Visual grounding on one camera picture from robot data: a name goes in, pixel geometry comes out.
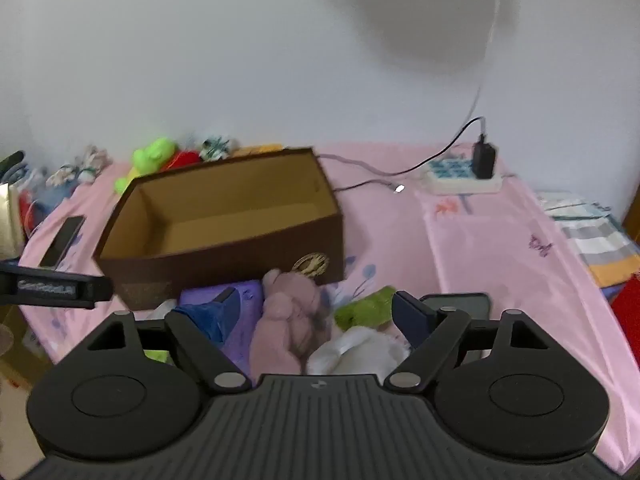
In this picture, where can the black smartphone on left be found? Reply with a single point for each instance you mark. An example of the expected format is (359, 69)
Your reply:
(61, 243)

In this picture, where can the yellow book box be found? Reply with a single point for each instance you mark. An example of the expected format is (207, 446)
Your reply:
(257, 149)

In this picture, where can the purple tissue pack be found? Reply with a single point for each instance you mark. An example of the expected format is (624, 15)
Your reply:
(237, 344)

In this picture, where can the striped folded cloth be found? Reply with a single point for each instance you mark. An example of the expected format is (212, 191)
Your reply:
(608, 252)

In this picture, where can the white power strip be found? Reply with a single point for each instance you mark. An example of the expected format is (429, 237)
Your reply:
(454, 176)

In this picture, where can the black power adapter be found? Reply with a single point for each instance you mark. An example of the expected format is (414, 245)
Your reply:
(483, 158)

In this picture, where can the dark green towel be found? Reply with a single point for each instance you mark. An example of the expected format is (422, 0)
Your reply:
(371, 311)

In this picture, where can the pink plush bear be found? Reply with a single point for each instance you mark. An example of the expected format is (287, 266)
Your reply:
(294, 323)

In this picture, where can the pink bed sheet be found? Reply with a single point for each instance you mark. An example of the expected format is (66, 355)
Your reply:
(501, 244)

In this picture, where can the brown cardboard box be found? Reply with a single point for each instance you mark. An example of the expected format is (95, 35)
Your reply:
(221, 223)

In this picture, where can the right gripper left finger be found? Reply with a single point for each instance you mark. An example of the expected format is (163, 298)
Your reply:
(200, 330)

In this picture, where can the white fluffy towel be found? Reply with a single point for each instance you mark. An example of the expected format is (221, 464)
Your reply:
(359, 351)

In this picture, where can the gold tissue box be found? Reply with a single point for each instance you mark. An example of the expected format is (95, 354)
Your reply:
(11, 230)

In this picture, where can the green yellow plush toy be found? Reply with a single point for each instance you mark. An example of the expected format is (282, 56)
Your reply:
(147, 161)

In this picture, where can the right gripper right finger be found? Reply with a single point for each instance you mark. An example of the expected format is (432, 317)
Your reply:
(421, 366)

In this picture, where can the white knit doll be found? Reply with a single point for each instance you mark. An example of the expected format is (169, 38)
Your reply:
(83, 170)

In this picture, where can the panda plush toy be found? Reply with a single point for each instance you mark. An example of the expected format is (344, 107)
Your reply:
(216, 148)

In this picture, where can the red plush toy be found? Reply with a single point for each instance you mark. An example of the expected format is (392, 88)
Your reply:
(181, 159)

